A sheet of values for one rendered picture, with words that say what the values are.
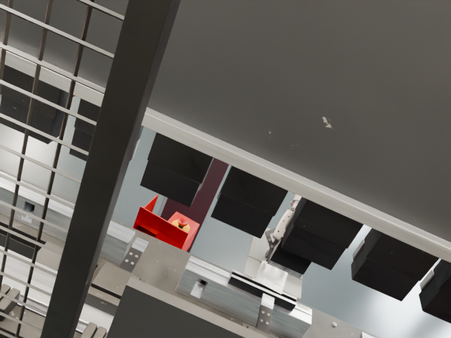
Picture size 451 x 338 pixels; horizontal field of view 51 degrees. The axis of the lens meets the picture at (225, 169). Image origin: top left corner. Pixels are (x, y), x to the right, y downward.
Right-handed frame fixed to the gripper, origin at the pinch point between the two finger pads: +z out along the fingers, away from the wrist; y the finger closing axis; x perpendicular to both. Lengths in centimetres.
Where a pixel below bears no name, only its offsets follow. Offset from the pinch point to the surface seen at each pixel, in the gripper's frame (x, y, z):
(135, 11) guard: -119, -25, -2
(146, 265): 0.6, -34.4, 19.6
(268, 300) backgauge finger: -9.9, 1.4, 11.5
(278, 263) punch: -13.4, -1.2, 1.4
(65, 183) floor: 148, -125, 10
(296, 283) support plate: 0.4, 7.6, 3.4
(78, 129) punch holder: -30, -61, -4
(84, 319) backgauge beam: -33, -36, 34
